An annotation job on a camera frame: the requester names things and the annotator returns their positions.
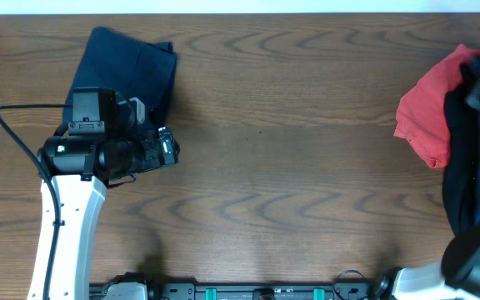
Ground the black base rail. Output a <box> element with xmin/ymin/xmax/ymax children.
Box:
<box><xmin>88</xmin><ymin>270</ymin><xmax>392</xmax><ymax>300</ymax></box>

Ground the red garment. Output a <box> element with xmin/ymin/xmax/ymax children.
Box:
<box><xmin>394</xmin><ymin>44</ymin><xmax>480</xmax><ymax>168</ymax></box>

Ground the folded navy cloth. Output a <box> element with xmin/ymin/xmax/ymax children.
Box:
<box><xmin>66</xmin><ymin>27</ymin><xmax>178</xmax><ymax>130</ymax></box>

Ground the black garment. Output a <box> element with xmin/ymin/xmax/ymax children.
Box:
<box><xmin>442</xmin><ymin>84</ymin><xmax>480</xmax><ymax>235</ymax></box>

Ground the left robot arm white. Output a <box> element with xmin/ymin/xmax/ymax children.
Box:
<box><xmin>27</xmin><ymin>124</ymin><xmax>180</xmax><ymax>299</ymax></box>

